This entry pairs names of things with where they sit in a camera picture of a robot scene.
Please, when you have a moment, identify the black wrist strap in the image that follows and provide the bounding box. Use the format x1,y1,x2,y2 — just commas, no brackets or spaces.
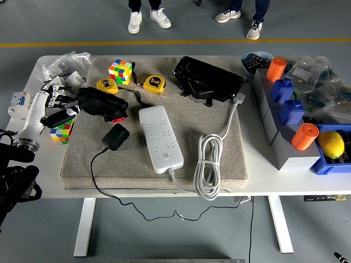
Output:
119,62,151,107

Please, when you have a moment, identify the black hanging cable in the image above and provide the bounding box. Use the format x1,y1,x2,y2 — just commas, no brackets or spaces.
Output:
248,196,255,263

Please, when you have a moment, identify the black circuit board pile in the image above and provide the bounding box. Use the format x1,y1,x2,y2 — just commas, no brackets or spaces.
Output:
244,53,272,71

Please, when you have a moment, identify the large white socket module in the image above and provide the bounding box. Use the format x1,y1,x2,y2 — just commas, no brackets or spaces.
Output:
45,76,69,91

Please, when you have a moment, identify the yellow lemon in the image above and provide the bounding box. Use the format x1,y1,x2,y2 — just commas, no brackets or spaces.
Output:
318,130,345,159

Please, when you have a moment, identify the light blue bowl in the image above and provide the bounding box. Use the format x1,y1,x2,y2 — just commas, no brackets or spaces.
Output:
240,51,275,79

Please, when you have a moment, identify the clear bag of dark parts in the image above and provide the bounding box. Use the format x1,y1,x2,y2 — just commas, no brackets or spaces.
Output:
298,82,351,126

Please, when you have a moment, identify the orange cylinder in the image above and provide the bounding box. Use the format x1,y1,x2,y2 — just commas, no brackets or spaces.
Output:
291,123,320,151
266,56,288,82

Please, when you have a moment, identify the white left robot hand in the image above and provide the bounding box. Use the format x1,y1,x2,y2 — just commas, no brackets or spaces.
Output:
13,84,81,143

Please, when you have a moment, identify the black folded umbrella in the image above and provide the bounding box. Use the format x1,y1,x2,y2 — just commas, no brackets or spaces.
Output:
76,87,129,124

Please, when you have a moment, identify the person's leg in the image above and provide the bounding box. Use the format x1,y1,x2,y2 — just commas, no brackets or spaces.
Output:
246,0,271,41
214,0,244,24
149,0,172,29
128,0,143,35

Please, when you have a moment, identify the blue plastic block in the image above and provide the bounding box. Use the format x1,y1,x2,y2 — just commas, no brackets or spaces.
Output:
278,99,306,126
270,78,295,104

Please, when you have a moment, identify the white power strip cable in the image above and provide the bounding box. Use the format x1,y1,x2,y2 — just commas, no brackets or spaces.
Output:
167,92,246,202

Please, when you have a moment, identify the white table leg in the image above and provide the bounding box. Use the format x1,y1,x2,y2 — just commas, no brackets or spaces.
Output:
267,196,295,254
73,197,97,258

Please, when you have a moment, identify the grey-brown mat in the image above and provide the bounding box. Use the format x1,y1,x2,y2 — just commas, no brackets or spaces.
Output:
59,56,249,190

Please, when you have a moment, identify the white power strip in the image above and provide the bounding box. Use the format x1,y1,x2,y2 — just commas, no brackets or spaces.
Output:
138,105,184,174

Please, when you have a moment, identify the grey box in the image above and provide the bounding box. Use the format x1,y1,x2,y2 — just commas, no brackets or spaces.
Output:
259,105,305,145
252,67,296,120
270,123,321,171

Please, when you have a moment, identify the black table control panel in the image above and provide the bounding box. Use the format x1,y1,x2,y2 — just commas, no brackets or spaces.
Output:
303,195,348,203

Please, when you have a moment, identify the clear bag of small parts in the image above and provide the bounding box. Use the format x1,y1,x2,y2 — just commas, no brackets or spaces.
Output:
38,51,94,83

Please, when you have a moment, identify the small white socket module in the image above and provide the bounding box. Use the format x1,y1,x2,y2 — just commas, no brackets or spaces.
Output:
64,70,87,89

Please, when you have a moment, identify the white circuit breaker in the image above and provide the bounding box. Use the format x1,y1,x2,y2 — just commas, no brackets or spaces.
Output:
7,92,36,121

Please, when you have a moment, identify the blue storage bin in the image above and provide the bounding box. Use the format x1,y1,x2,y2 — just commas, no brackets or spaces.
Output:
309,123,351,175

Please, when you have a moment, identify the yellow tape measure black label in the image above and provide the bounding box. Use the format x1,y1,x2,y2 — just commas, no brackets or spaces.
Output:
143,75,167,96

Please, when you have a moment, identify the small black bracket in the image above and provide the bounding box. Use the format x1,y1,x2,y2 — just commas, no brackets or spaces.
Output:
179,82,214,107

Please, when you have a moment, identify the thin black adapter cord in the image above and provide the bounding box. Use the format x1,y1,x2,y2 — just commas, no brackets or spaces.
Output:
90,147,247,222

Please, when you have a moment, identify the colourful puzzle cube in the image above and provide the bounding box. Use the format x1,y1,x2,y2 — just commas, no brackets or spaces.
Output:
49,119,75,146
107,59,133,85

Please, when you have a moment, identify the yellow tape measure clear window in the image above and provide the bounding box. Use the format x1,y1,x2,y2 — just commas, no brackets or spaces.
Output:
95,78,119,94

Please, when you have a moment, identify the clear bag with white connector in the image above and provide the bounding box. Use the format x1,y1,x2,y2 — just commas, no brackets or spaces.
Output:
285,55,343,93

